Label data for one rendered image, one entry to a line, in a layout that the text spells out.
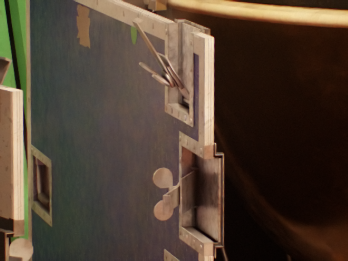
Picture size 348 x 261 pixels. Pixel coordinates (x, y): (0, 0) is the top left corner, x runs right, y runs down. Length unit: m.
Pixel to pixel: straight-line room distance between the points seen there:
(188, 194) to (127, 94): 0.32
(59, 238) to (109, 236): 0.33
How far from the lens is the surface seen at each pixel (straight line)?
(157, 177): 2.60
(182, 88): 2.63
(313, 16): 2.80
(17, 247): 2.19
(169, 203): 2.54
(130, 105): 2.89
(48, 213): 3.43
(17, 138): 2.11
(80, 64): 3.16
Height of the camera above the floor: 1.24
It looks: 9 degrees down
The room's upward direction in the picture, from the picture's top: straight up
